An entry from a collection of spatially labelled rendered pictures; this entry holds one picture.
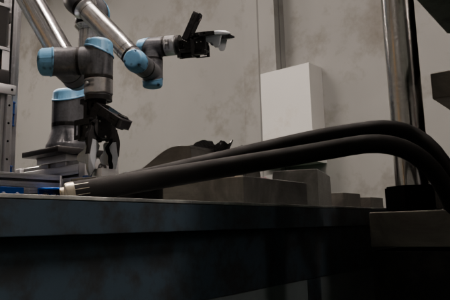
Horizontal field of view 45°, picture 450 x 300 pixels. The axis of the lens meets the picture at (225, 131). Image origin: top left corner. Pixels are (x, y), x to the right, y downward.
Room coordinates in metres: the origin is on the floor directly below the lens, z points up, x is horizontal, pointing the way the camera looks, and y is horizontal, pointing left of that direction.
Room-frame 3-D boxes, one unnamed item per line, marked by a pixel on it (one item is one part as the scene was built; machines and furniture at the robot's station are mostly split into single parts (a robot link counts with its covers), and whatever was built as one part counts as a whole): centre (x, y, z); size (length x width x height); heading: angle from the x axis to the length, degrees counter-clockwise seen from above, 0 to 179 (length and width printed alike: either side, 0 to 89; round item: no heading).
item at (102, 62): (1.37, 0.33, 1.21); 0.09 x 0.08 x 0.11; 91
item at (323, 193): (1.61, -0.04, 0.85); 0.50 x 0.26 x 0.11; 72
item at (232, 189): (1.26, 0.10, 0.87); 0.50 x 0.26 x 0.14; 55
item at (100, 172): (1.38, 0.35, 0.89); 0.13 x 0.05 x 0.05; 55
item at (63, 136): (1.87, 0.55, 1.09); 0.15 x 0.15 x 0.10
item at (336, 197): (1.93, -0.35, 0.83); 0.20 x 0.15 x 0.07; 55
